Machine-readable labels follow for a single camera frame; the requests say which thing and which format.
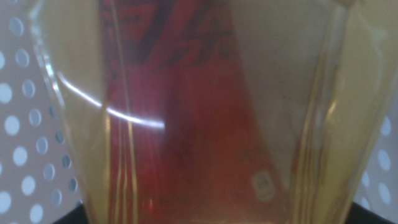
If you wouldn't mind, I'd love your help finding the yellow drink bottle white cap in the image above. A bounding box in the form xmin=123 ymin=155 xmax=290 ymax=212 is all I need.
xmin=27 ymin=0 xmax=398 ymax=224

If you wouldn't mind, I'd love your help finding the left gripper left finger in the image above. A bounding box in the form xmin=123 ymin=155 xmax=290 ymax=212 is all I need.
xmin=51 ymin=201 xmax=91 ymax=224

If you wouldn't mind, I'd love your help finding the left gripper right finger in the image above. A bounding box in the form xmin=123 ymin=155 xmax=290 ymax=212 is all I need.
xmin=344 ymin=201 xmax=398 ymax=224

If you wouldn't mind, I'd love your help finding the red cola can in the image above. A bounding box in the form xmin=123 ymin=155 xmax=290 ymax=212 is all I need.
xmin=98 ymin=0 xmax=282 ymax=224

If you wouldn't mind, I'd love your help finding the white perforated plastic basket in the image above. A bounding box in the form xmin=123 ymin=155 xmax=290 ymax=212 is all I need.
xmin=0 ymin=0 xmax=398 ymax=224

